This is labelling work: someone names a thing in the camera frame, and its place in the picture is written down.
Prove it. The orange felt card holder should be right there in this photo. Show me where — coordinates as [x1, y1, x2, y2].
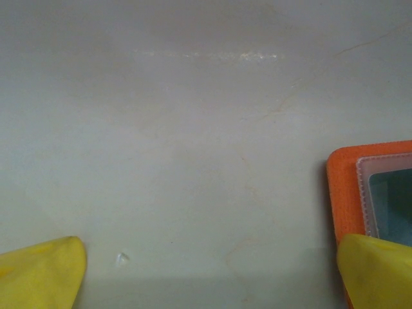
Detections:
[326, 140, 412, 250]

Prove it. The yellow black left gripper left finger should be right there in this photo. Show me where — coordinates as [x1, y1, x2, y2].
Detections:
[0, 236, 88, 309]

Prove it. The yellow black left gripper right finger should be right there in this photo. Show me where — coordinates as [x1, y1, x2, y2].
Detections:
[336, 232, 412, 309]

